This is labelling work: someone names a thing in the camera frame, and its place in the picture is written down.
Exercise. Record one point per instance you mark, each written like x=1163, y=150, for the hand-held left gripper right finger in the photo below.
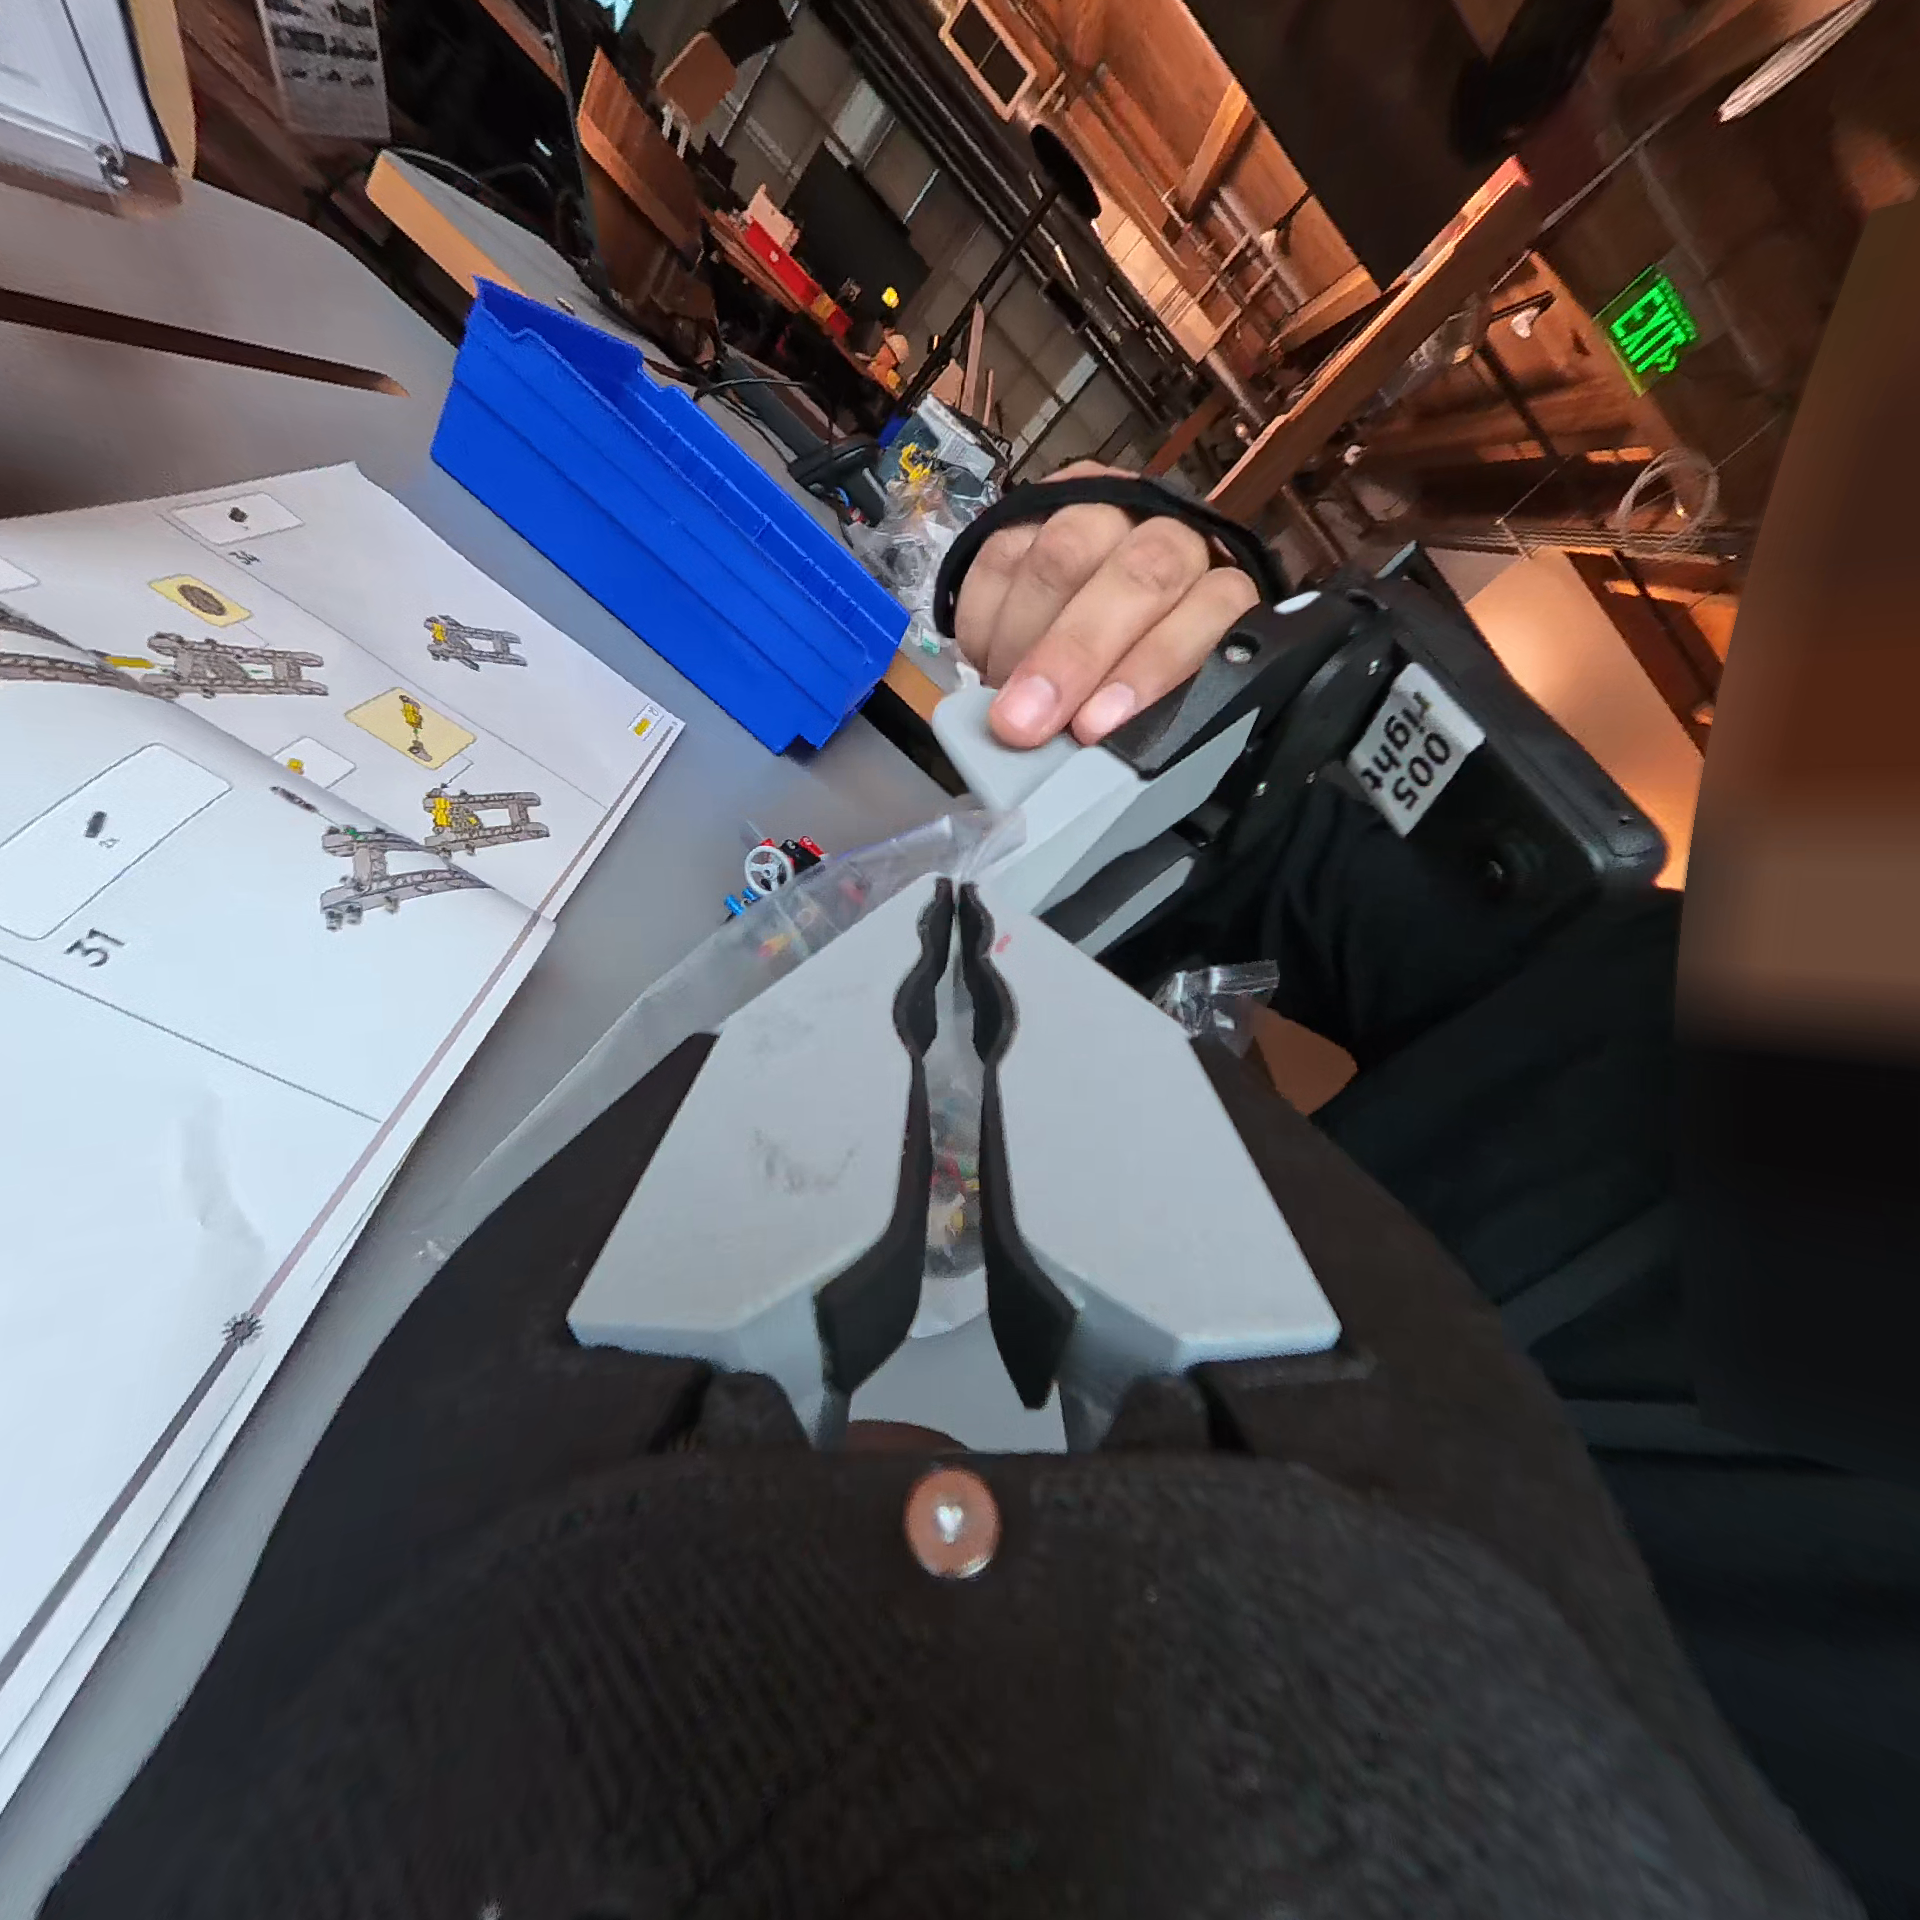
x=1153, y=1183

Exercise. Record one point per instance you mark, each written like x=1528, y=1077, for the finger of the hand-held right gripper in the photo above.
x=1147, y=814
x=999, y=770

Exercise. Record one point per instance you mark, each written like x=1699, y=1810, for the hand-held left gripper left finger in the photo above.
x=752, y=1169

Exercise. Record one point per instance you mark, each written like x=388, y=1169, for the clear plastic parts bag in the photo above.
x=845, y=904

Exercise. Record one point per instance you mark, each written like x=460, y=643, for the person's right forearm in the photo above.
x=1348, y=961

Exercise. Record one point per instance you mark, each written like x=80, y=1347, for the small lego wheel assembly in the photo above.
x=775, y=871

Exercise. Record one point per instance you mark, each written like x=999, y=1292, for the lego instruction booklet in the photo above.
x=230, y=904

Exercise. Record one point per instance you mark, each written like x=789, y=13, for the person's right hand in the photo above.
x=1093, y=616

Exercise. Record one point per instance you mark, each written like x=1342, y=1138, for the crinkled clear plastic bag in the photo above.
x=1221, y=1000

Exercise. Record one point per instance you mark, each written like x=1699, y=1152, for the blue plastic bin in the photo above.
x=647, y=511

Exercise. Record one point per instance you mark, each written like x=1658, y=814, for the green exit sign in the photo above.
x=1646, y=327

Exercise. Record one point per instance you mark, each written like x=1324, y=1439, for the person's black clothing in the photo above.
x=1771, y=1507

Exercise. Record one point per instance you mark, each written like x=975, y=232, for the black round ceiling fixture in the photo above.
x=1528, y=65

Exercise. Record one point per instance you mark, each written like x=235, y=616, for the printed picture sheet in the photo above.
x=323, y=65

